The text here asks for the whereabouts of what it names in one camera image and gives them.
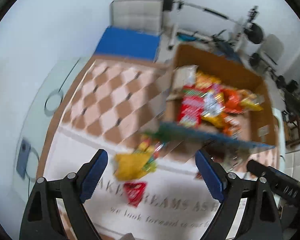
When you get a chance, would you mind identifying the long red snack packet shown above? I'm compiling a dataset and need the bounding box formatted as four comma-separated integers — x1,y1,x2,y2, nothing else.
177,86,204,128

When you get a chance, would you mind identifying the checkered brown table mat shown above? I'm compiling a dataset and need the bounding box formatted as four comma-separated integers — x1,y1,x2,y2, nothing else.
39,46,280,239

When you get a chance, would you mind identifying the white barbell rack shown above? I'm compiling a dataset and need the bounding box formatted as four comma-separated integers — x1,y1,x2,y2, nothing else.
168,0,247,52

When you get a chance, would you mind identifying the blue smartphone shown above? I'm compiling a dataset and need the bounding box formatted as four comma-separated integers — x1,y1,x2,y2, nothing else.
16,139,31,179

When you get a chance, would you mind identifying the blue seat cushion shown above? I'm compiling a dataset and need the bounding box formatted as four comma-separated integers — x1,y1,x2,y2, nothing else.
94,27,160,62

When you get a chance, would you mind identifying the cardboard box with blue print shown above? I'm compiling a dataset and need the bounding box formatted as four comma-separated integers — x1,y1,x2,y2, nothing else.
159,44,280,170

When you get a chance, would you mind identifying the grey folding chair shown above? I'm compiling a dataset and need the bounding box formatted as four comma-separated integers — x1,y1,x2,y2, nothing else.
249,34,284,75

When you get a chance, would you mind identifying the yellow bread snack bag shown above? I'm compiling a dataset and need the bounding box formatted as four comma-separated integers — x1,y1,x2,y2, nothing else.
239,89,263,112

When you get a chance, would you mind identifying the yellow red noodle packet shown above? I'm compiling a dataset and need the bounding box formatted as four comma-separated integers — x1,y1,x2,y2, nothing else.
195,71,224,128

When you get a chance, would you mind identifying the white wafer packet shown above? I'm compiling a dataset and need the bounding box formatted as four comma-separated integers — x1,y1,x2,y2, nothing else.
171,65,198,95

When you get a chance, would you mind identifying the white padded chair left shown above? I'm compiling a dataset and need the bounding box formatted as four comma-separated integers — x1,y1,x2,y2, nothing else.
110,0,163,35

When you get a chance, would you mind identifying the white padded chair right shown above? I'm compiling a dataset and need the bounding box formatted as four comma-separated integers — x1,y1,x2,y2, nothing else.
285,150,300,181

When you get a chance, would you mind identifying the yellow candy bag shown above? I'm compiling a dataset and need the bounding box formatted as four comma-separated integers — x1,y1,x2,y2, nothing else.
114,132,168,181

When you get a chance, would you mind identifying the white padded chair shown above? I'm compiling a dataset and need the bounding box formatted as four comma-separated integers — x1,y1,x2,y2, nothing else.
110,0,163,35
285,150,300,181

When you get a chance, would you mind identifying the small red triangular packet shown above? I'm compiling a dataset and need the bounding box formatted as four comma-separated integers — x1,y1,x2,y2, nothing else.
123,182,147,207

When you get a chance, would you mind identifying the orange panda snack packet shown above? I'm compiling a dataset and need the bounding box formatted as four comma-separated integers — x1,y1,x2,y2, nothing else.
221,113,241,138

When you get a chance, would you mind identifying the barbell with black plates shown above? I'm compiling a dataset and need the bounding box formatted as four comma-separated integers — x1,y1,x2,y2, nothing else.
162,0,264,50

